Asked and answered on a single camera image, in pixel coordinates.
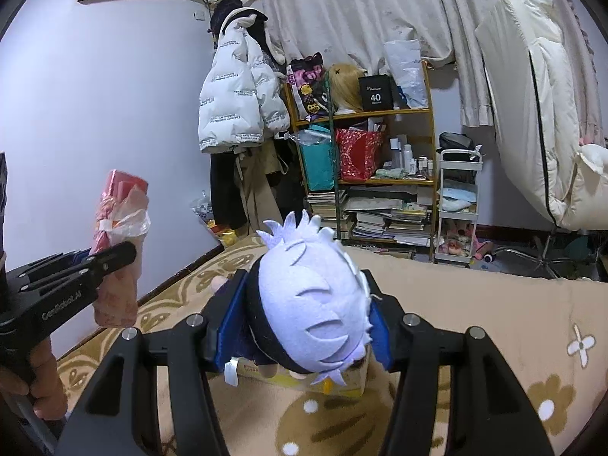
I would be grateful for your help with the blonde wig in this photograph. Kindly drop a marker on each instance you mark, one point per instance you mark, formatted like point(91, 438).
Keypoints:
point(346, 88)

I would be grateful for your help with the black hanging garment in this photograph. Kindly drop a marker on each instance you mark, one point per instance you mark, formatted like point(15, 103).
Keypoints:
point(228, 190)

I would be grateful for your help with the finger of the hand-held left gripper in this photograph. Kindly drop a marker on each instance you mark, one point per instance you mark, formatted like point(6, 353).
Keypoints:
point(114, 254)
point(52, 261)

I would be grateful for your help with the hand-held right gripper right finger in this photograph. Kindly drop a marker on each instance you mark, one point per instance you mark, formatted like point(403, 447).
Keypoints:
point(382, 337)

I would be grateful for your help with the white puffer jacket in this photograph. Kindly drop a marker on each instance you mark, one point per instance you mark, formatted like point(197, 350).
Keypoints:
point(232, 95)

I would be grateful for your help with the plastic bag with print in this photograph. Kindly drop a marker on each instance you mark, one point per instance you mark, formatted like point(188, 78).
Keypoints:
point(204, 209)

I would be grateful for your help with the beige printed blanket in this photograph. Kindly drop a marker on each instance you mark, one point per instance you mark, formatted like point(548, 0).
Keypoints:
point(475, 304)

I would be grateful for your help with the black box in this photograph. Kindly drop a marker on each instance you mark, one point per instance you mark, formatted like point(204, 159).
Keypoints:
point(376, 95)

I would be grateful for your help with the black printed tote bag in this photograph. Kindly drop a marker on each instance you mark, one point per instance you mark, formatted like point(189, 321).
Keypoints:
point(306, 85)

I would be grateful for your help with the white rolling cart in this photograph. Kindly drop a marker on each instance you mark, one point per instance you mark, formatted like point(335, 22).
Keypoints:
point(457, 212)

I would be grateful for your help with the yellow red packets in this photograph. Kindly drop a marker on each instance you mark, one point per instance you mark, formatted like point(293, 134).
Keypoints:
point(225, 235)

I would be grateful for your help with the teal paper bag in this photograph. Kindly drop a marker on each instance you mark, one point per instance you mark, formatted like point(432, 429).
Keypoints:
point(316, 166)

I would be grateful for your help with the pink black cylinder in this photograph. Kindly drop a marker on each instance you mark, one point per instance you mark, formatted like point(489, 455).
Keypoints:
point(485, 252)

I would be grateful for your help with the group of cosmetic bottles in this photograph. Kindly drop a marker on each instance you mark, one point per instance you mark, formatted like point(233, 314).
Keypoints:
point(408, 156)

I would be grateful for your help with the person's left hand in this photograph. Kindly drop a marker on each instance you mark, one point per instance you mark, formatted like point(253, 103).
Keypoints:
point(50, 380)

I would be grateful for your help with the metal chair base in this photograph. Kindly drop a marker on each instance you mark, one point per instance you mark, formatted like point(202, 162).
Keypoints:
point(546, 251)

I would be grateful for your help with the clear plastic bag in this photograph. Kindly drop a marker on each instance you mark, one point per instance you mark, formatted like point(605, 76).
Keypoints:
point(403, 71)

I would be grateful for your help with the brown cardboard box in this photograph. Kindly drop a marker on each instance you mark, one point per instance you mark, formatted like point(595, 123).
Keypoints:
point(346, 384)

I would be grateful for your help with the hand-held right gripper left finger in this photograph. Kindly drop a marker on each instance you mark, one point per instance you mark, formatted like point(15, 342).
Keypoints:
point(223, 327)

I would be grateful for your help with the black pouch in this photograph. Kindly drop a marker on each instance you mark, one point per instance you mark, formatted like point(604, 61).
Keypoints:
point(453, 140)

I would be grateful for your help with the white wall socket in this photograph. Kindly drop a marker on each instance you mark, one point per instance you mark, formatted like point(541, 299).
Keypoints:
point(199, 14)

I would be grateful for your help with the red gift bag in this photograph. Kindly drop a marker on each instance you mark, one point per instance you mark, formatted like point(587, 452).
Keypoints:
point(358, 156)

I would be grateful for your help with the beige trench coat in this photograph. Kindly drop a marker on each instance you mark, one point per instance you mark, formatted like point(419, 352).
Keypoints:
point(259, 199)

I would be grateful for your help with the pink bundle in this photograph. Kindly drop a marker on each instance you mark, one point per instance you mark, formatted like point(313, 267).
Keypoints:
point(118, 218)

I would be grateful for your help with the wooden shelf with books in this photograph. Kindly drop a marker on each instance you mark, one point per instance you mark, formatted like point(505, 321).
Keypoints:
point(380, 114)

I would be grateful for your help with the cream curtain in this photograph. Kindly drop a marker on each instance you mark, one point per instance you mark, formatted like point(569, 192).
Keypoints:
point(356, 9)

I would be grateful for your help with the pink soft dolls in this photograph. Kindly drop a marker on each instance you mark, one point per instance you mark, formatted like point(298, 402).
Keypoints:
point(456, 240)

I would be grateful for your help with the blue white cloth pack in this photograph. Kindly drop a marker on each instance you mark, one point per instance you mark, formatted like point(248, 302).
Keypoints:
point(456, 194)

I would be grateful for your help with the cream quilt with black trim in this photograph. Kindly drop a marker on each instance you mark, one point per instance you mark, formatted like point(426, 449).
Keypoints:
point(517, 80)

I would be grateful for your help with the white-haired plush doll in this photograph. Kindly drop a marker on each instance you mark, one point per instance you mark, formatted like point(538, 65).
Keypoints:
point(308, 294)

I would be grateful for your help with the stack of books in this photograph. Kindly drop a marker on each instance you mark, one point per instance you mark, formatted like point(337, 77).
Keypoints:
point(380, 223)

